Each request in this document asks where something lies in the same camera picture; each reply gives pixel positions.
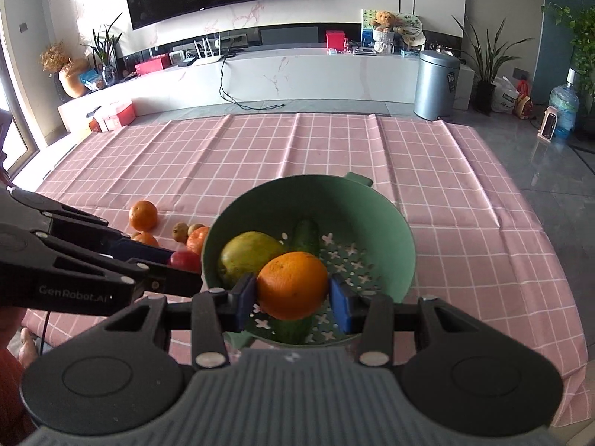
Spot pink checked tablecloth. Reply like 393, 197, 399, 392
21, 112, 589, 428

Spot white marble television cabinet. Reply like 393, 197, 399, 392
58, 51, 475, 136

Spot brown vase with dried flowers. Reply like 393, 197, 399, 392
39, 42, 92, 99

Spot round decorated fan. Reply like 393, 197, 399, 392
395, 13, 425, 50

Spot potted snake plant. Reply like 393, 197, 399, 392
453, 16, 508, 115

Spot white plastic bag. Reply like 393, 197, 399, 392
493, 77, 520, 113

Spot blue snack packet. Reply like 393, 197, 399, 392
79, 70, 106, 92

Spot hanging vine plant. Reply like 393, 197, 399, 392
509, 0, 595, 117

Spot large orange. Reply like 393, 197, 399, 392
257, 251, 330, 321

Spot yellow-green mango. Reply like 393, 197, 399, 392
218, 231, 286, 289

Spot brown teddy bear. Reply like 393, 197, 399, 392
369, 10, 404, 34

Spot red apple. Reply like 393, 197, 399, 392
170, 251, 203, 274

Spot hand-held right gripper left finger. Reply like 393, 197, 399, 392
106, 273, 259, 368

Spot green colander bowl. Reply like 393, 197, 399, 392
201, 172, 416, 347

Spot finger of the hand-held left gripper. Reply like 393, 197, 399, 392
0, 225, 204, 297
0, 187, 176, 265

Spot blue water bottle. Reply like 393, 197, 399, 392
549, 69, 581, 139

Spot green plant in glass vase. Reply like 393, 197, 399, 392
81, 14, 124, 87

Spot grey metal trash can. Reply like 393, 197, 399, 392
414, 50, 461, 120

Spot red bag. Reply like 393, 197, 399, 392
514, 81, 533, 120

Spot black power cable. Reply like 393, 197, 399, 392
220, 50, 285, 110

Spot white wrapped basket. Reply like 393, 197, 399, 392
373, 30, 396, 55

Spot person's red clothing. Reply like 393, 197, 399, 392
0, 309, 35, 446

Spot painted picture board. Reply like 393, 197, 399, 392
361, 8, 378, 52

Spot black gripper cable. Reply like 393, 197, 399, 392
39, 310, 51, 356

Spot white router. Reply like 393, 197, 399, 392
192, 37, 225, 67

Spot small white heater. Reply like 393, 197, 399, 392
537, 107, 559, 143

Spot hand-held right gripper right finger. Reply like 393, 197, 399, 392
328, 275, 486, 367

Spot flat red box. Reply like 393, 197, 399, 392
135, 53, 170, 77

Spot red and white boxes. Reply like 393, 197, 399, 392
87, 101, 138, 133

